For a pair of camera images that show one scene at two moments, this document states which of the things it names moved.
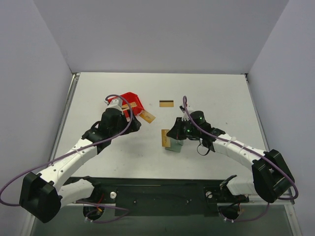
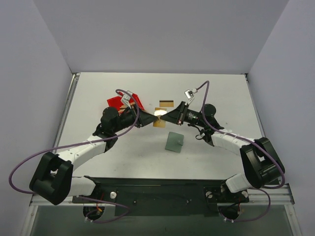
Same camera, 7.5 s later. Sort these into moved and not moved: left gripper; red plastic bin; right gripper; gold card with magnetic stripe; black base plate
Moved: right gripper; left gripper
Not moved: black base plate; red plastic bin; gold card with magnetic stripe
